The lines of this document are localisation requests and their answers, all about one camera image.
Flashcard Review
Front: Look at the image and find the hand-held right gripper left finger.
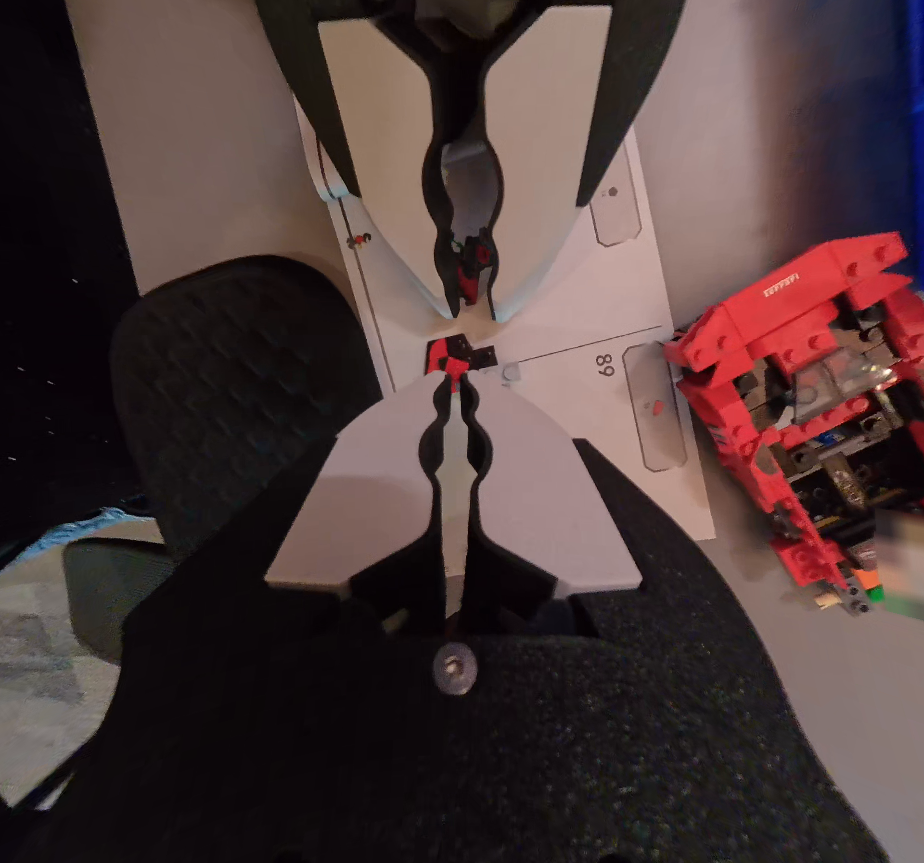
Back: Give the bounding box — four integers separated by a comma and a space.
264, 372, 452, 629

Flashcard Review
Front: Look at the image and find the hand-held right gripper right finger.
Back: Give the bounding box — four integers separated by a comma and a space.
457, 372, 645, 629

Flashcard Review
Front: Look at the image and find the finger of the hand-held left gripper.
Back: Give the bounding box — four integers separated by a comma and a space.
318, 16, 463, 320
455, 4, 615, 324

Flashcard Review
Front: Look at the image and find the small red black brick assembly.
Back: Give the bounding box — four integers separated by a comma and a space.
426, 335, 499, 391

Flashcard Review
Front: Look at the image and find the white instruction booklet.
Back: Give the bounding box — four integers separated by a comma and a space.
292, 94, 717, 541

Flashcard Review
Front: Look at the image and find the red toy brick car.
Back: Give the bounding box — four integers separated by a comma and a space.
664, 231, 924, 615

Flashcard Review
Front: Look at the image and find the blue plastic bin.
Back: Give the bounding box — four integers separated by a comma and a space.
823, 0, 924, 243

